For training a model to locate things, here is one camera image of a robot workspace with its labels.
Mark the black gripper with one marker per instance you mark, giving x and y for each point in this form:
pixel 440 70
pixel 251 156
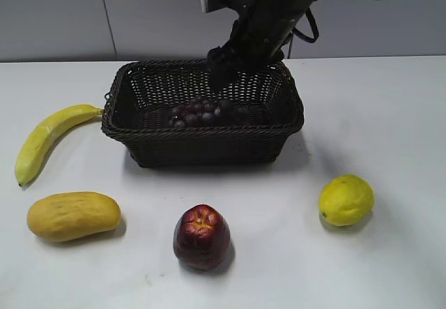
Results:
pixel 256 39

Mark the purple grape bunch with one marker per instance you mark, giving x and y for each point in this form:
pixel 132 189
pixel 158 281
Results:
pixel 206 112

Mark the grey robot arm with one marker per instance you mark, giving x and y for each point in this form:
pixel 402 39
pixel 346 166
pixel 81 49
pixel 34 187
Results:
pixel 305 29

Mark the black wicker basket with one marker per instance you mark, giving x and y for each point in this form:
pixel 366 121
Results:
pixel 143 93

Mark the dark red apple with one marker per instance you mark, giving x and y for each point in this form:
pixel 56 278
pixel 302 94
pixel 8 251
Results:
pixel 201 238

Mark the yellow lemon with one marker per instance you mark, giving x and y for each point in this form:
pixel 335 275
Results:
pixel 346 200

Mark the yellow banana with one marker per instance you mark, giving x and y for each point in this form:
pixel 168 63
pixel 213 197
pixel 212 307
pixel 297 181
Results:
pixel 32 155

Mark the orange yellow mango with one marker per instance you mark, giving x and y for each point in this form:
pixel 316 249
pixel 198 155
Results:
pixel 68 216

